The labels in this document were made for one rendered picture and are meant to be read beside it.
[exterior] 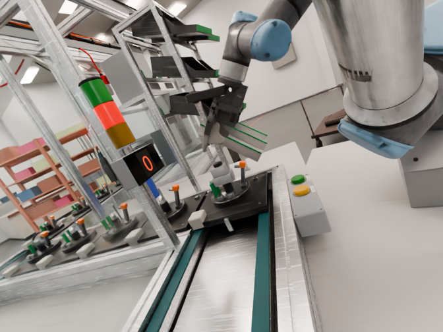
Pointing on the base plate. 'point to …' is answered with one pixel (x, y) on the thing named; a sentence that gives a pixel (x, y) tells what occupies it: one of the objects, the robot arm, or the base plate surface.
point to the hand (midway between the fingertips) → (206, 144)
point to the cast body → (221, 174)
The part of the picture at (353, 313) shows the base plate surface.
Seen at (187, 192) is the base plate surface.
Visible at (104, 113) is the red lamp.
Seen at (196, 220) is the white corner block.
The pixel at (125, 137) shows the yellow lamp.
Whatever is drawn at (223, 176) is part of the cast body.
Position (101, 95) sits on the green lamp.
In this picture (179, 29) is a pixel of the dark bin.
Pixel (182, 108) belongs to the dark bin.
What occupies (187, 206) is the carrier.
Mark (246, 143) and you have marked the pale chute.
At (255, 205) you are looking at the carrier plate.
